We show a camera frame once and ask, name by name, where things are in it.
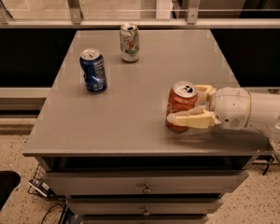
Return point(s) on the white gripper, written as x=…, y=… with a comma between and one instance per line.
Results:
x=230, y=106

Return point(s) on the red Coca-Cola can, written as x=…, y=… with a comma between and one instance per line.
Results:
x=182, y=97

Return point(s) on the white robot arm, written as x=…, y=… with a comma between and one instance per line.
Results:
x=264, y=116

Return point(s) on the white green soda can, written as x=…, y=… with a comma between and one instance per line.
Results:
x=129, y=42

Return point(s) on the blue Pepsi can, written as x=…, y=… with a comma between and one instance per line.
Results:
x=93, y=66

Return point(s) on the grey drawer cabinet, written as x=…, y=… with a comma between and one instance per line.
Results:
x=122, y=129

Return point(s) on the top grey drawer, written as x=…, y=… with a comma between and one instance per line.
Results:
x=130, y=183

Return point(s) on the grey drawer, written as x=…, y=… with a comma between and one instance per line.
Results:
x=130, y=183
x=144, y=206
x=145, y=220

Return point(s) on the middle grey drawer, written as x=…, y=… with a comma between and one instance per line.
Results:
x=144, y=206

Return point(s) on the bottom grey drawer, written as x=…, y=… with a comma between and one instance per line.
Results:
x=145, y=220

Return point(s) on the metal glass railing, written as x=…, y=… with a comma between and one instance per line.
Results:
x=160, y=13

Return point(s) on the wire basket with items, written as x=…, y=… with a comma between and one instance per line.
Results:
x=37, y=185

